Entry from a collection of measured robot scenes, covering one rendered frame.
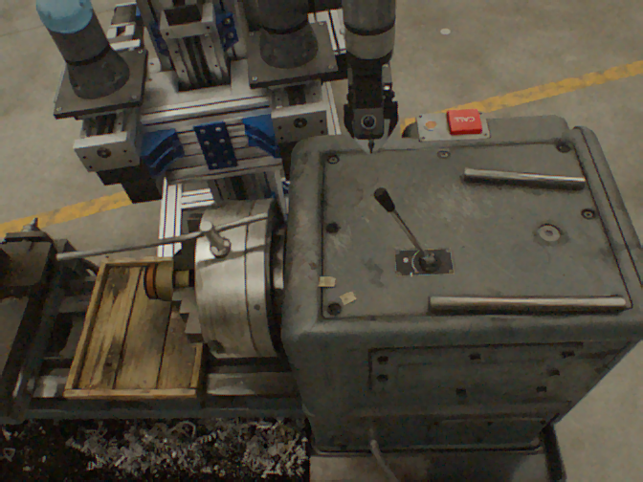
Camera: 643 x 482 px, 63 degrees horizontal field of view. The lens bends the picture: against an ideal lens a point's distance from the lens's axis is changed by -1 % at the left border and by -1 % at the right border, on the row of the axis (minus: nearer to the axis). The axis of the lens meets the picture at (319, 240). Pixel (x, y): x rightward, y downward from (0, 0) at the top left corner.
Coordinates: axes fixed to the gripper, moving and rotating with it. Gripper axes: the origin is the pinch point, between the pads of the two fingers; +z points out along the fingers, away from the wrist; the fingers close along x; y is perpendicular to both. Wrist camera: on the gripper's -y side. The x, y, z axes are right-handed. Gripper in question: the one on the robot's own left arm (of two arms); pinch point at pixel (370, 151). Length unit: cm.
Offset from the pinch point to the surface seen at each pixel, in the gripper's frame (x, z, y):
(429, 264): -8.2, 3.7, -21.8
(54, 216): 157, 130, 93
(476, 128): -20.3, 3.3, 7.7
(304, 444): 19, 72, -33
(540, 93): -99, 130, 165
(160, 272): 42.3, 17.9, -12.6
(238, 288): 23.8, 9.5, -21.7
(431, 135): -11.8, 4.4, 7.7
